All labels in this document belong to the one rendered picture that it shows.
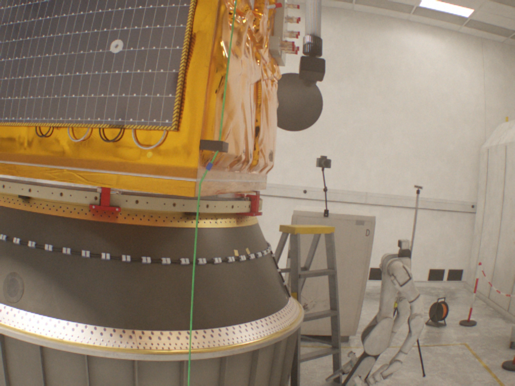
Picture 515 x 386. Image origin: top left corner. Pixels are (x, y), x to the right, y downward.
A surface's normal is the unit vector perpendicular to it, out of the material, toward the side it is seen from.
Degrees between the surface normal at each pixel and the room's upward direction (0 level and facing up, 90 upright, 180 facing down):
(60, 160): 90
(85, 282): 62
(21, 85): 90
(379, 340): 90
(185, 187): 90
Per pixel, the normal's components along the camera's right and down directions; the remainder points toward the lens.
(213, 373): 0.66, 0.07
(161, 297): 0.50, -0.41
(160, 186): -0.14, 0.00
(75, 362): 0.20, 0.03
